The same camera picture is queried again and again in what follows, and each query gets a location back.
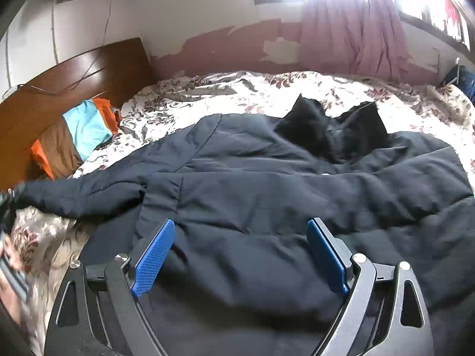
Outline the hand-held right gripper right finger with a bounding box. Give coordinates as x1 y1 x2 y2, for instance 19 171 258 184
306 218 435 356

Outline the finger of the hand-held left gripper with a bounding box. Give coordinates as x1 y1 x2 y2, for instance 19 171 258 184
0 187 20 231

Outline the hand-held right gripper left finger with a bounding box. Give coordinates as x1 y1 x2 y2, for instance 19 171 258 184
44 218 176 356

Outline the black padded jacket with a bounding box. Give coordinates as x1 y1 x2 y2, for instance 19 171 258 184
15 94 475 356

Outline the person's left hand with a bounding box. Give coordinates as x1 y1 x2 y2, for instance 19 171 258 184
0 243 24 328

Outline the orange cyan brown pillow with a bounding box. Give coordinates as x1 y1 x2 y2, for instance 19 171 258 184
30 97 123 180

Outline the wooden headboard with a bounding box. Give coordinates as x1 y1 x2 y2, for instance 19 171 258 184
0 37 153 190

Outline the floral bed blanket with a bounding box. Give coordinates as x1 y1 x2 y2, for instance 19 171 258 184
7 70 475 356

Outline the blue cloth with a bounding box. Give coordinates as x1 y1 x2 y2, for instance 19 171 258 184
442 65 475 102

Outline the pink curtain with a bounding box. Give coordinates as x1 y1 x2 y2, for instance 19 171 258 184
299 0 412 78

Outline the large barred window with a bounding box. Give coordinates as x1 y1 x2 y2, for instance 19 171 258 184
389 0 474 54

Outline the red hanging ornament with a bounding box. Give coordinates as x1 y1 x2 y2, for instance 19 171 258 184
441 0 469 39

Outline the thin wall cable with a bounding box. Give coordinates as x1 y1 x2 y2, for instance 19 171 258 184
22 0 114 93

